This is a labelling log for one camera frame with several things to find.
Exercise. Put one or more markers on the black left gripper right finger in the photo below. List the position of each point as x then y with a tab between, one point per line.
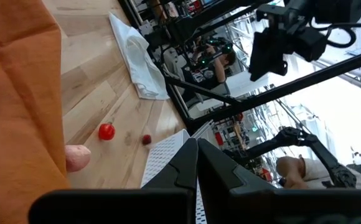
218	177

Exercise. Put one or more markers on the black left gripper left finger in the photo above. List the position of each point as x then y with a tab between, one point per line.
180	174

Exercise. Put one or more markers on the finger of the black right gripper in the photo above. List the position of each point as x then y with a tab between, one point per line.
267	56

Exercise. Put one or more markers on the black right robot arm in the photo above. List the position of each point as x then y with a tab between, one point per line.
339	9

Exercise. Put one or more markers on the white perforated plastic basket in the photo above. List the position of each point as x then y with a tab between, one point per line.
165	152

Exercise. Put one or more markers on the small dark toy berry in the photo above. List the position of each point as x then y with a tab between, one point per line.
146	139

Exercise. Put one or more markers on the person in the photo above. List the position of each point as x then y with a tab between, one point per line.
211	79
289	168

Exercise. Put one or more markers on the red toy cherry with stem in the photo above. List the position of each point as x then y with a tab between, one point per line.
106	132

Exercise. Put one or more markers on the pink toy peach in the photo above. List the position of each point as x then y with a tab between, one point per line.
77	158

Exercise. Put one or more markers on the white folded cloth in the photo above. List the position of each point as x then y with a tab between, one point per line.
143	68

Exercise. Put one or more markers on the orange cloth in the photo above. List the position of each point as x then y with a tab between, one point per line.
21	124

